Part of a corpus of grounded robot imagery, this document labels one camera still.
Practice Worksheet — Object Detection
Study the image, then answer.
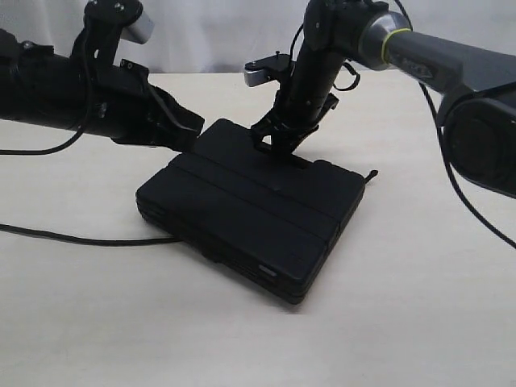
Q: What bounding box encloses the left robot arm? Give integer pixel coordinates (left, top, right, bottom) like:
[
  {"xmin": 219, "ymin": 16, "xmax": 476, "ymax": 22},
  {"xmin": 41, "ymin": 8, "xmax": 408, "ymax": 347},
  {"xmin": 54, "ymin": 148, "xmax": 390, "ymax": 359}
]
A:
[{"xmin": 1, "ymin": 31, "xmax": 205, "ymax": 152}]

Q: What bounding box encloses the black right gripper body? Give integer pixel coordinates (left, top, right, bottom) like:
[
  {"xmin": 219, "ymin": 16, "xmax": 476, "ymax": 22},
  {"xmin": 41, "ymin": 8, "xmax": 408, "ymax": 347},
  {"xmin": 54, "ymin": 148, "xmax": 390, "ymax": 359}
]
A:
[{"xmin": 251, "ymin": 74, "xmax": 338, "ymax": 139}]

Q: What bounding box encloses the black plastic carry case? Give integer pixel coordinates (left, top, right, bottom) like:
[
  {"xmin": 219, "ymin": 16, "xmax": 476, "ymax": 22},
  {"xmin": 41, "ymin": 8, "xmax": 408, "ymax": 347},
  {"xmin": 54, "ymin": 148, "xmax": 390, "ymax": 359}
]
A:
[{"xmin": 135, "ymin": 119, "xmax": 367, "ymax": 305}]

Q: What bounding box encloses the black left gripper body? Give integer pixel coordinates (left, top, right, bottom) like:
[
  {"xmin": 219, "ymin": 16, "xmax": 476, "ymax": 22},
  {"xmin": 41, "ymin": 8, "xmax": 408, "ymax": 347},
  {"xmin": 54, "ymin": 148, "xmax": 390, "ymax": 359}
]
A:
[{"xmin": 68, "ymin": 58, "xmax": 178, "ymax": 150}]

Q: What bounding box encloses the white backdrop curtain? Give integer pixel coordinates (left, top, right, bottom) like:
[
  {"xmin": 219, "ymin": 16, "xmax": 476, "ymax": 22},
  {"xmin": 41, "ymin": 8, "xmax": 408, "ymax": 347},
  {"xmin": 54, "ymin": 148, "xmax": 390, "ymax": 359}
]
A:
[{"xmin": 1, "ymin": 0, "xmax": 515, "ymax": 73}]

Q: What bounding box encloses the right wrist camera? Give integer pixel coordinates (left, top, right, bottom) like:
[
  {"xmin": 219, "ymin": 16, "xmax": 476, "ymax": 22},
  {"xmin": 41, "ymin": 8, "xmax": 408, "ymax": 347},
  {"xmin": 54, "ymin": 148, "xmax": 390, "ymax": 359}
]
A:
[{"xmin": 243, "ymin": 53, "xmax": 291, "ymax": 87}]

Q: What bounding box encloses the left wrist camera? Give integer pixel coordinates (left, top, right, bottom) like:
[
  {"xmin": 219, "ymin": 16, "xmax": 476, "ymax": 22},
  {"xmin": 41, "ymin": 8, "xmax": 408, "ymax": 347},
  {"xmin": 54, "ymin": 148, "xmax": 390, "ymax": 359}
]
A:
[{"xmin": 85, "ymin": 0, "xmax": 154, "ymax": 44}]

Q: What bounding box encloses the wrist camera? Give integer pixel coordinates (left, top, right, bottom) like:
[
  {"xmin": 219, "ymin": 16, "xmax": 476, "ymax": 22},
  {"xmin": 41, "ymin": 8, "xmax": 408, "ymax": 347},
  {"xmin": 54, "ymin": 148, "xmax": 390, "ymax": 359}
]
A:
[
  {"xmin": 243, "ymin": 53, "xmax": 291, "ymax": 87},
  {"xmin": 85, "ymin": 0, "xmax": 154, "ymax": 44}
]

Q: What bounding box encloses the black cord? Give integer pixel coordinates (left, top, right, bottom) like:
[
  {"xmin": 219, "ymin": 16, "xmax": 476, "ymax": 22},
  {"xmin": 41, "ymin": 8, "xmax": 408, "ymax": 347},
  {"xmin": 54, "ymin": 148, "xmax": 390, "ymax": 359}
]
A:
[{"xmin": 0, "ymin": 169, "xmax": 380, "ymax": 245}]

